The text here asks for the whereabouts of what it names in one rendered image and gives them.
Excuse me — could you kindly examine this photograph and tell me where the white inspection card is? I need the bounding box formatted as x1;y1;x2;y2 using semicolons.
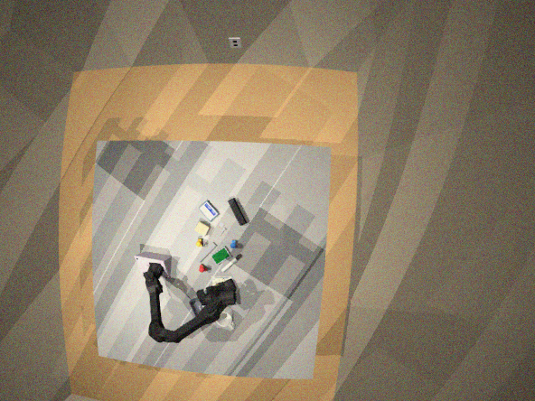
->
211;276;232;286

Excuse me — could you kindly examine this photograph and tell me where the grey mug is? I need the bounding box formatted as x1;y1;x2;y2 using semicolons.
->
216;306;235;330

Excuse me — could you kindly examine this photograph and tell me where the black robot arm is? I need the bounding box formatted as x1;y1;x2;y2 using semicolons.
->
143;263;237;343

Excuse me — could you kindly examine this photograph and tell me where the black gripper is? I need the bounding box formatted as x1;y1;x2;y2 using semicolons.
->
197;279;237;301

